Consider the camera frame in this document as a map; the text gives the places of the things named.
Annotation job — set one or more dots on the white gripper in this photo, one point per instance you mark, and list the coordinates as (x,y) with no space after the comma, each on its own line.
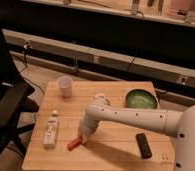
(86,129)

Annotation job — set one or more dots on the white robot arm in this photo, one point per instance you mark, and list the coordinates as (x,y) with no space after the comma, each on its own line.
(180,125)

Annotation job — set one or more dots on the white ceramic cup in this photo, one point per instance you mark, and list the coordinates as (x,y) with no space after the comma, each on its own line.
(65,86)

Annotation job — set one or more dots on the small white block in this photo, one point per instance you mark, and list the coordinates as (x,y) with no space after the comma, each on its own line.
(101,95)

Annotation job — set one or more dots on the white lotion tube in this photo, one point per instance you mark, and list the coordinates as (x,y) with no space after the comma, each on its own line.
(51,130)

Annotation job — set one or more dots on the black remote control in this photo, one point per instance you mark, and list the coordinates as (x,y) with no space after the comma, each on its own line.
(143,146)

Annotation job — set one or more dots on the green bowl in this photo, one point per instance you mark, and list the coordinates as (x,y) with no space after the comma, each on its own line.
(140,98)

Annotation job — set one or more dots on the black office chair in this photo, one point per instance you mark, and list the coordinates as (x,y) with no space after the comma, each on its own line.
(14,99)

